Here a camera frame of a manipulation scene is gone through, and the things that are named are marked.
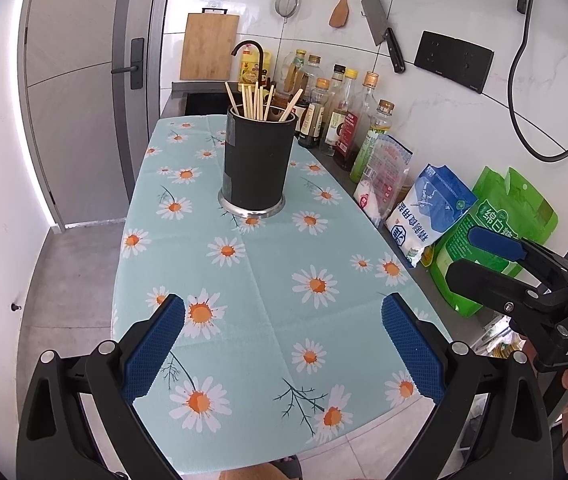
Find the bunch of wooden chopsticks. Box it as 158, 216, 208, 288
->
225, 80, 305, 123

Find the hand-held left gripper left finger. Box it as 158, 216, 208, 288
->
15, 293, 186, 480

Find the wooden cutting board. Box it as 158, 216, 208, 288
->
180, 12, 241, 82

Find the black handled cleaver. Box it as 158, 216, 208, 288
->
361, 0, 407, 75

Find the thick black cable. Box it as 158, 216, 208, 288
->
508, 0, 568, 163

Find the black faucet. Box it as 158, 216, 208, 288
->
231, 40, 269, 86

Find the black outlet panel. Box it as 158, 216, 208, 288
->
414, 31, 495, 94

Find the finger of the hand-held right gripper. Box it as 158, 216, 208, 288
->
466, 226, 568, 286
445, 257, 565, 321

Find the black slipper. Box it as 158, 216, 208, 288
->
264, 454, 305, 480

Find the row of condiment bottles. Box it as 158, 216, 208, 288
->
281, 49, 397, 185

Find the kitchen sink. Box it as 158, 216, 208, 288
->
171, 80, 245, 117

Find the daisy print tablecloth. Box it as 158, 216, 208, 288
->
111, 115, 452, 466

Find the black utensil holder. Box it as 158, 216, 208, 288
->
218, 105, 299, 219

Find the green sugar bag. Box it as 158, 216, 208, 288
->
430, 166, 560, 317

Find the blue and white salt bag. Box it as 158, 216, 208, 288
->
384, 162, 480, 267

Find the yellow oil jug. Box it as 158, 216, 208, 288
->
239, 44, 261, 84

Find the grey door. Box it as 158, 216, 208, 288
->
16, 0, 175, 231

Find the black door lock handle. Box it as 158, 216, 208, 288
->
111, 37, 145, 90

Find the clear bag with red print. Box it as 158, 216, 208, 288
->
353, 134, 413, 228

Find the clear bag of packets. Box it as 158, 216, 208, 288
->
479, 310, 530, 361

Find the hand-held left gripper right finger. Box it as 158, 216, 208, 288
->
380, 292, 555, 480

